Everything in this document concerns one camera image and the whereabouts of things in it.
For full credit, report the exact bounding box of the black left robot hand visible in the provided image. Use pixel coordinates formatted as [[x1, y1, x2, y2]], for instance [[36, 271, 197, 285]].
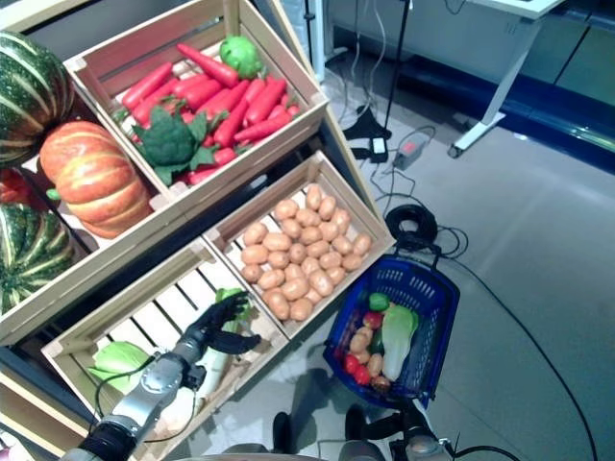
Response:
[[184, 291, 263, 359]]

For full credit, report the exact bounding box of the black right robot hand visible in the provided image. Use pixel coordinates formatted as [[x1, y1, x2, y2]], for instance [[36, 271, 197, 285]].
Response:
[[379, 400, 436, 439]]

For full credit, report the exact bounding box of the napa cabbage with white stalk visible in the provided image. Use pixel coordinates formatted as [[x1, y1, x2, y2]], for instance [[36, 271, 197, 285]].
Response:
[[214, 286, 258, 359]]

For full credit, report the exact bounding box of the blue plastic shopping basket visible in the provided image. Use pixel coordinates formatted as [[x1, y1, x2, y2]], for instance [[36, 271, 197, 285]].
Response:
[[322, 255, 461, 409]]

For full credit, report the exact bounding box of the black right robot foot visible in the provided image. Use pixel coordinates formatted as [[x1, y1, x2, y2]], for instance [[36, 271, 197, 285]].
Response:
[[344, 403, 370, 443]]

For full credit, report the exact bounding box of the black robot foot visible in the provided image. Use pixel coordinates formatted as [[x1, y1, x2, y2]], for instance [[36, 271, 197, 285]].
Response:
[[272, 411, 295, 453], [344, 403, 370, 443]]

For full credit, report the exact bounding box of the wooden crate with cabbages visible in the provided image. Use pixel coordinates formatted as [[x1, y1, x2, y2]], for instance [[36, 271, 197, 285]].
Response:
[[40, 238, 290, 461]]

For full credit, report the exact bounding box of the wooden crate with potatoes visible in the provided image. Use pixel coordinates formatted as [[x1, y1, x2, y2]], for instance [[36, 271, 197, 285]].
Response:
[[201, 150, 398, 342]]

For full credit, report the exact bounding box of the green lettuce head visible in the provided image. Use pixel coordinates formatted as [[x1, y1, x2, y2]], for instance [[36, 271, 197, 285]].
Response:
[[87, 340, 153, 395]]

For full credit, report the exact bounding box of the grey robot torso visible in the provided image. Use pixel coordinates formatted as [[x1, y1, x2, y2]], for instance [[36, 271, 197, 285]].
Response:
[[172, 439, 385, 461]]

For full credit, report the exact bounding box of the black left robot foot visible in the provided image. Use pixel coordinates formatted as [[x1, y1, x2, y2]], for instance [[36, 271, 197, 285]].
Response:
[[272, 411, 295, 453]]

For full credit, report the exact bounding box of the wooden pumpkin tray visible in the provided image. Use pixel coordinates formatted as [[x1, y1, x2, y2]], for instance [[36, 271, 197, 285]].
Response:
[[0, 81, 208, 347]]

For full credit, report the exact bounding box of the wooden crate with carrots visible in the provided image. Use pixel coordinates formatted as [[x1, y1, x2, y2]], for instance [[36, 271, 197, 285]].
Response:
[[61, 0, 331, 206]]

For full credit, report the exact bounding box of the dark green leafy broccoli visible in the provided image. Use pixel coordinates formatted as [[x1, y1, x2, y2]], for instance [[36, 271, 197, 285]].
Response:
[[132, 105, 218, 187]]

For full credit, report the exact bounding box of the orange striped pumpkin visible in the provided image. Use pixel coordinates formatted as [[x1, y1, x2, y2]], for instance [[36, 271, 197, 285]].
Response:
[[38, 120, 154, 240]]

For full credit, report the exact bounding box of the small green striped pumpkin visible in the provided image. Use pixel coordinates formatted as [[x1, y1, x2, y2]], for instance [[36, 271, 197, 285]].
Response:
[[0, 202, 77, 317]]

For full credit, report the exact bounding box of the red pumpkin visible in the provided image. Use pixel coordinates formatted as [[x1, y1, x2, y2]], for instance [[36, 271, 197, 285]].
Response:
[[0, 167, 37, 206]]

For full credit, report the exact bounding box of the light green cabbage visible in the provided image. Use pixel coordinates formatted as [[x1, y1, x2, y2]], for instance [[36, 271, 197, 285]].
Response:
[[219, 35, 265, 81]]

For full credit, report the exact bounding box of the wooden display shelf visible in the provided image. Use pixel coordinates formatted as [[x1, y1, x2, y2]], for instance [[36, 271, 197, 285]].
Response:
[[0, 0, 398, 461]]

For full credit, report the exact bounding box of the large green striped pumpkin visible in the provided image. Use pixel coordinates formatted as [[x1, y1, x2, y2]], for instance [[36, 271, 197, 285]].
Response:
[[0, 31, 77, 168]]

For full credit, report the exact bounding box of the black tripod stand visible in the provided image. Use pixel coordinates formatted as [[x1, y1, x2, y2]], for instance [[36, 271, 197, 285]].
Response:
[[341, 0, 415, 154]]

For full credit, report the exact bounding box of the white stand pole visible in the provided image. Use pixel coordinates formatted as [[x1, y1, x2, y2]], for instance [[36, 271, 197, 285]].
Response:
[[303, 0, 328, 68]]

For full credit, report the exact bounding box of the white desk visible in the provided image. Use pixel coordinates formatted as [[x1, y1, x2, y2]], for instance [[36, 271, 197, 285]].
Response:
[[447, 0, 566, 159]]

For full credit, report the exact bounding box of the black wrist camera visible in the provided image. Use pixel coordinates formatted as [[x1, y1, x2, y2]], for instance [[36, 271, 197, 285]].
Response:
[[184, 364, 208, 391]]

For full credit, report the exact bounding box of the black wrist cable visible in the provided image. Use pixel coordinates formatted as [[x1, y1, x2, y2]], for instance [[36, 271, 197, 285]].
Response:
[[93, 352, 198, 443]]

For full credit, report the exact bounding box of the long black floor cable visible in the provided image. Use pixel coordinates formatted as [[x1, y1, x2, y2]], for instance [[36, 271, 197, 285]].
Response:
[[434, 225, 600, 461]]

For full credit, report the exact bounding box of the black cable coil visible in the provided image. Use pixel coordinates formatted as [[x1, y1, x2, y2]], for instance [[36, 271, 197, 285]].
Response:
[[384, 204, 439, 252]]

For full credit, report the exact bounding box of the grey power strip red switch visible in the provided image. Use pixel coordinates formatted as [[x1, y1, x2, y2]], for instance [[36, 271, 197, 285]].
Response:
[[392, 138, 424, 170]]

